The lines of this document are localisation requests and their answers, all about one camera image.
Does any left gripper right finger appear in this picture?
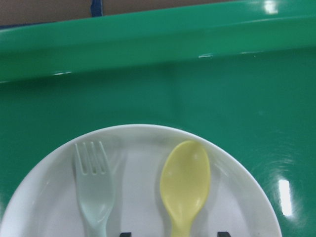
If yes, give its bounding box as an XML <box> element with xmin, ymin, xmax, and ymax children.
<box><xmin>217</xmin><ymin>232</ymin><xmax>231</xmax><ymax>237</ymax></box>

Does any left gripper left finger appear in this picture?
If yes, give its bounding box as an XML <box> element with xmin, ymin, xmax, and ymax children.
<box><xmin>119</xmin><ymin>232</ymin><xmax>131</xmax><ymax>237</ymax></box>

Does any yellow plastic spoon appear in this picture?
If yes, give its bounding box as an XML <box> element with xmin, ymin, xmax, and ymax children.
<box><xmin>159</xmin><ymin>141</ymin><xmax>211</xmax><ymax>237</ymax></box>

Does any pale green plastic fork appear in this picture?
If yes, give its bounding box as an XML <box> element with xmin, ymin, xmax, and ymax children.
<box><xmin>74</xmin><ymin>141</ymin><xmax>116</xmax><ymax>237</ymax></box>

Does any white round plate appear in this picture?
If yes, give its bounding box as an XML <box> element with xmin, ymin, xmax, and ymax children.
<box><xmin>0</xmin><ymin>124</ymin><xmax>281</xmax><ymax>237</ymax></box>

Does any green plastic tray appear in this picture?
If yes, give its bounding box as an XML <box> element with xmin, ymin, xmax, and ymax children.
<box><xmin>0</xmin><ymin>0</ymin><xmax>316</xmax><ymax>237</ymax></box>

